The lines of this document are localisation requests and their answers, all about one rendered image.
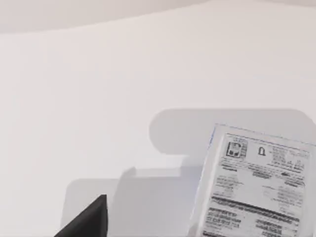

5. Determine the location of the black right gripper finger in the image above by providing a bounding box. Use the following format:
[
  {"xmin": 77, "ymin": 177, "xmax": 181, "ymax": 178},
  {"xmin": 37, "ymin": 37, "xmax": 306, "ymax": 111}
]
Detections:
[{"xmin": 53, "ymin": 194, "xmax": 109, "ymax": 237}]

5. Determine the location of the white box with printed label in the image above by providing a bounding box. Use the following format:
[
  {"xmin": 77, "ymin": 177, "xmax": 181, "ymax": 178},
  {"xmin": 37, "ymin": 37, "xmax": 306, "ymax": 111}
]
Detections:
[{"xmin": 188, "ymin": 123, "xmax": 316, "ymax": 237}]

